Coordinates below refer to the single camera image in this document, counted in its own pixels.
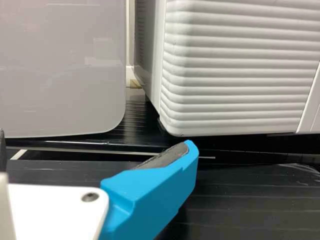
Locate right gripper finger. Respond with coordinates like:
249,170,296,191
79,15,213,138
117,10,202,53
98,139,200,240

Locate black platform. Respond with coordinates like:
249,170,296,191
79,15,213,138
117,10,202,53
6,156,320,240
0,98,320,163

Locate white box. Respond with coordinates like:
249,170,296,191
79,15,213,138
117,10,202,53
0,0,128,139

